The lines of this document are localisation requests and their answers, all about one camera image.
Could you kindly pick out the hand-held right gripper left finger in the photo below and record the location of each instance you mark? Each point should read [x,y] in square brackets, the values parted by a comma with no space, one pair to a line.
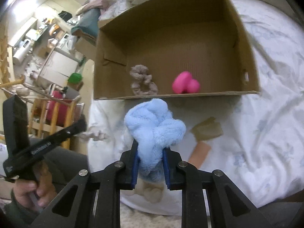
[134,168]

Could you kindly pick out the taupe fuzzy scrunchie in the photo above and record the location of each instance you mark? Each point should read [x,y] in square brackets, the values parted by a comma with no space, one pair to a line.
[142,80]

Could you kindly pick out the peach cloth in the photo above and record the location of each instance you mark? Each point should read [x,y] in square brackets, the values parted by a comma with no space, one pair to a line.
[200,153]

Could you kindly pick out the green cap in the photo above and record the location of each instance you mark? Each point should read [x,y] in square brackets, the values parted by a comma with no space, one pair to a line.
[75,78]

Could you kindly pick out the wooden chair red cushion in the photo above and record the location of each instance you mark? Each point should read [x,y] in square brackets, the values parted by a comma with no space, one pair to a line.
[45,114]

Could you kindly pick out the beige plush toy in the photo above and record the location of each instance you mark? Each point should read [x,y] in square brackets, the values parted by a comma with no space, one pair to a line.
[152,192]

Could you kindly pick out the olive green sock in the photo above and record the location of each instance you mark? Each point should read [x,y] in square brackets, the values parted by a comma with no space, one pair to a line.
[207,129]

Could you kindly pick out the pink heart plush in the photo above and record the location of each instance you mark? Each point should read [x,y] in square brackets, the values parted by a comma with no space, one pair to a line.
[185,83]

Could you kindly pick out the white storage cabinet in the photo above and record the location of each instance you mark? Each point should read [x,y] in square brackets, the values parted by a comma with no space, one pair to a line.
[58,65]

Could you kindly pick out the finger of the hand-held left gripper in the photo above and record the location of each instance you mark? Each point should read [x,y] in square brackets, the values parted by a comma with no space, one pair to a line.
[71,129]

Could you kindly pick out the person's left hand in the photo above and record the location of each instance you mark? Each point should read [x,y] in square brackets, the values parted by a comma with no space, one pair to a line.
[35,185]

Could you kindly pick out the pink bag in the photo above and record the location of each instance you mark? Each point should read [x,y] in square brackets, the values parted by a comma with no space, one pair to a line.
[58,108]

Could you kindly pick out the teal pillow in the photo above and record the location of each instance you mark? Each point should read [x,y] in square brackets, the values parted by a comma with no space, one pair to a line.
[88,22]

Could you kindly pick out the brown cardboard box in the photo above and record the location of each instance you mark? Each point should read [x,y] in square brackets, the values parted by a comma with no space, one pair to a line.
[175,49]

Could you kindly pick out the white floral bed sheet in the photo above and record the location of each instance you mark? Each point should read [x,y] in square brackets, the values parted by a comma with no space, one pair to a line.
[249,114]

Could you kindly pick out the light blue plush toy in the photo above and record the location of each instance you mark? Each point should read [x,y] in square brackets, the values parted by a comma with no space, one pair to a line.
[154,130]

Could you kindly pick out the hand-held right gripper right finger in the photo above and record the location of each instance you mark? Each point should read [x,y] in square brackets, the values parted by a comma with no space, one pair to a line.
[167,168]

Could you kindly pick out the white electric kettle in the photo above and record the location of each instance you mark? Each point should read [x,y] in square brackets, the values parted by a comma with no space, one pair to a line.
[21,49]

